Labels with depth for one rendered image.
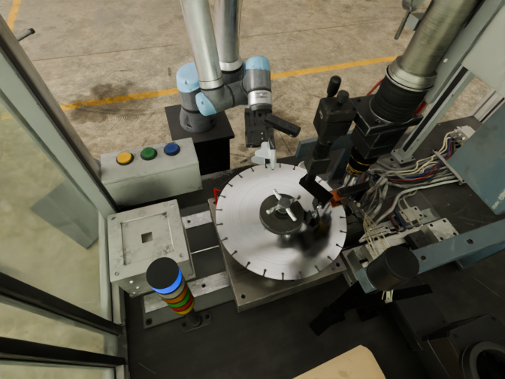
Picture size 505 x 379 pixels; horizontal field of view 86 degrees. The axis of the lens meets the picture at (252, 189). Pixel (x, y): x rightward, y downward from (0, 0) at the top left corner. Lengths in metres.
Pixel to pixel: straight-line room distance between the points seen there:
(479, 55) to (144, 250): 0.72
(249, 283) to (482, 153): 0.53
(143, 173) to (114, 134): 1.53
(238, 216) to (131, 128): 1.81
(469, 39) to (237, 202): 0.52
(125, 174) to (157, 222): 0.19
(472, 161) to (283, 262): 0.39
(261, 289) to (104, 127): 2.01
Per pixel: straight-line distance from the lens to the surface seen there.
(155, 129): 2.33
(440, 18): 0.47
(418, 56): 0.49
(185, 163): 0.86
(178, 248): 0.71
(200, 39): 0.87
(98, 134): 2.43
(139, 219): 0.78
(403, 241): 0.89
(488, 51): 0.49
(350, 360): 0.85
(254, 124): 0.85
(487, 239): 0.76
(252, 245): 0.65
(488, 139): 0.51
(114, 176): 0.88
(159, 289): 0.41
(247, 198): 0.71
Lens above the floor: 1.55
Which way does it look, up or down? 55 degrees down
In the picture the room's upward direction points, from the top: 6 degrees clockwise
